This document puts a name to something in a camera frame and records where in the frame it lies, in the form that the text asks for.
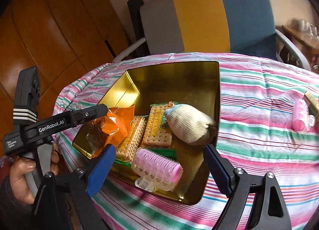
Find orange white snack bag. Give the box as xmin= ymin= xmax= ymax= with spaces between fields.
xmin=86 ymin=105 xmax=135 ymax=158

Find cream sock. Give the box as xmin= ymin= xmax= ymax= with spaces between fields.
xmin=164 ymin=104 xmax=218 ymax=146

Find pink hair roller with clip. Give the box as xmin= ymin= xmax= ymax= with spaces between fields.
xmin=131 ymin=148 xmax=183 ymax=192

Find cracker pack green label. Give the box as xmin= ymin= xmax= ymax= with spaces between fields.
xmin=142 ymin=101 xmax=175 ymax=148

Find small green cream carton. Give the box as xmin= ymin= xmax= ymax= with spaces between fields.
xmin=303 ymin=91 xmax=319 ymax=119

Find left hand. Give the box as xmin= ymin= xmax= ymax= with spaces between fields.
xmin=9 ymin=156 xmax=36 ymax=205

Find striped pink green tablecloth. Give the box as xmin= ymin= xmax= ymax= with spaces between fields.
xmin=53 ymin=53 xmax=318 ymax=229

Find gold maroon tin box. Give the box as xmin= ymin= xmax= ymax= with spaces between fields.
xmin=72 ymin=61 xmax=221 ymax=205

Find wooden wardrobe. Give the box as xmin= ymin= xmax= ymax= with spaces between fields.
xmin=1 ymin=0 xmax=129 ymax=135

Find grey yellow blue armchair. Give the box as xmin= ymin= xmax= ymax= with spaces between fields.
xmin=115 ymin=0 xmax=311 ymax=70

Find wooden side table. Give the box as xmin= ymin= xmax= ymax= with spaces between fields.
xmin=282 ymin=25 xmax=319 ymax=56

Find white cups on table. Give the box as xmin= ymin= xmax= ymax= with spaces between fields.
xmin=297 ymin=19 xmax=318 ymax=37

